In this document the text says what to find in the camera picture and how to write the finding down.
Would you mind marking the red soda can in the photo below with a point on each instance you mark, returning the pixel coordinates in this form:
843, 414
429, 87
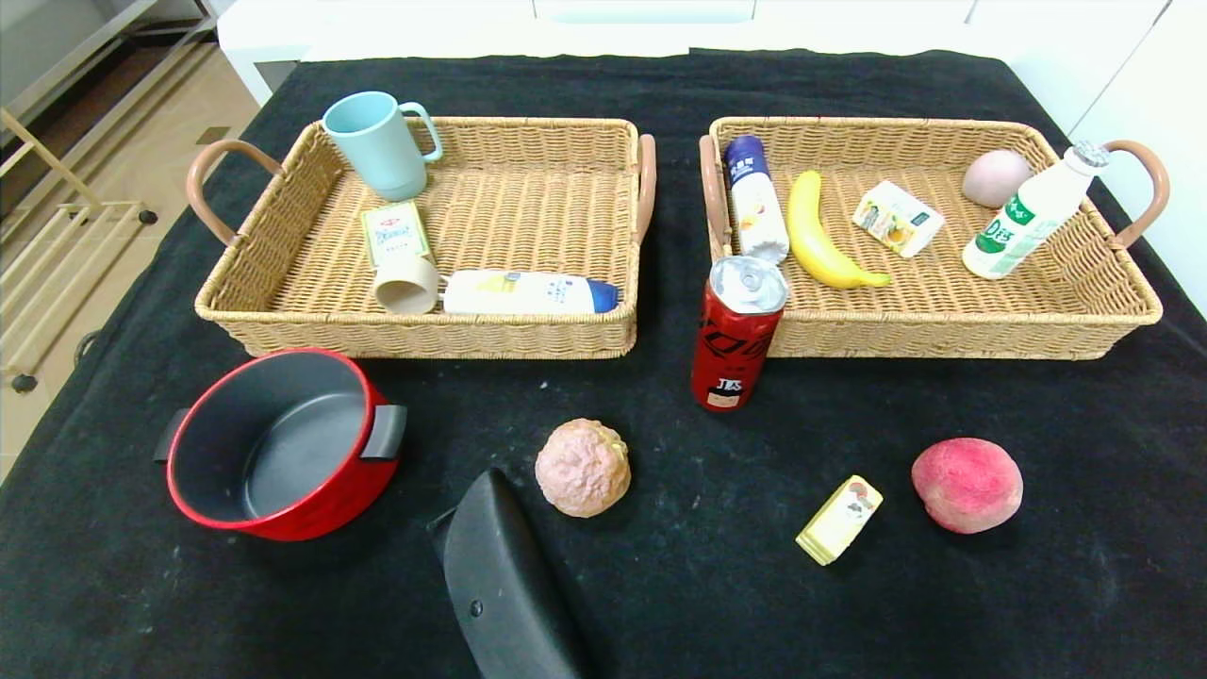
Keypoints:
731, 349

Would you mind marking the small yellow box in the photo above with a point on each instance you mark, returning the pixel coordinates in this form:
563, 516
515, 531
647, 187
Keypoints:
837, 521

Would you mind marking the red pot grey inside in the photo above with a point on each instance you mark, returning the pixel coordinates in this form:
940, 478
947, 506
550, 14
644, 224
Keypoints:
283, 443

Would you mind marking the red peach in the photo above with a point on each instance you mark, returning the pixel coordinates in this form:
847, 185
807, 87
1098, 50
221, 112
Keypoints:
967, 486

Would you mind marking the wicker basket with mug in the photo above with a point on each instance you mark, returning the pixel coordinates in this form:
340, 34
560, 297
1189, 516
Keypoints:
528, 207

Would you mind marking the wicker basket with banana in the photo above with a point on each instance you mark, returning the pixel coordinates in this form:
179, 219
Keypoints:
943, 292

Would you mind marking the white bottle with yellow print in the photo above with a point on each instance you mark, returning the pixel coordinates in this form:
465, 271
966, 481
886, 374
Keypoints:
528, 292

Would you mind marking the pink crumbly bun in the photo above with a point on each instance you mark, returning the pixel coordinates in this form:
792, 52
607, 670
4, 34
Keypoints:
583, 469

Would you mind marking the white bottle dark blue cap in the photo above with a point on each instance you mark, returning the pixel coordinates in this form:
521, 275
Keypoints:
757, 207

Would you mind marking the beige paper cup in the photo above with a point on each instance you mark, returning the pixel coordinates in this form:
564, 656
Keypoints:
405, 288

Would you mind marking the yellow banana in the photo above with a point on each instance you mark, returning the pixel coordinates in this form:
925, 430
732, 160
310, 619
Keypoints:
811, 240

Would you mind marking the black table cloth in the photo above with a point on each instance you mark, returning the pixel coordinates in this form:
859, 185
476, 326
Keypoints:
660, 566

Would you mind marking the small green white box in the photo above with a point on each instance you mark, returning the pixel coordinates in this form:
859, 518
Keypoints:
394, 234

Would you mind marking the light blue mug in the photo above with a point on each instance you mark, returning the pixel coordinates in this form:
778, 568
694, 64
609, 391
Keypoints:
377, 151

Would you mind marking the white juice carton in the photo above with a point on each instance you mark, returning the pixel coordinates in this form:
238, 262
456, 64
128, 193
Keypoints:
896, 219

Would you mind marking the white background table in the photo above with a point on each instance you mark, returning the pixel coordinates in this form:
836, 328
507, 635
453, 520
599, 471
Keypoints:
471, 28

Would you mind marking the pale pink egg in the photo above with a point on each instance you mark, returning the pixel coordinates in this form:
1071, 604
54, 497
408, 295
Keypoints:
995, 177

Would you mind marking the white bottle green label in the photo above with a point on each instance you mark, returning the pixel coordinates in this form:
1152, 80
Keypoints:
1023, 222

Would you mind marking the light wooden rack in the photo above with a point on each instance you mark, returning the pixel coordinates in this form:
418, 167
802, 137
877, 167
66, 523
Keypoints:
57, 219

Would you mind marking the grey metal shelf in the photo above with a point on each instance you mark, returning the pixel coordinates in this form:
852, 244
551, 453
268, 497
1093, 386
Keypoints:
94, 38

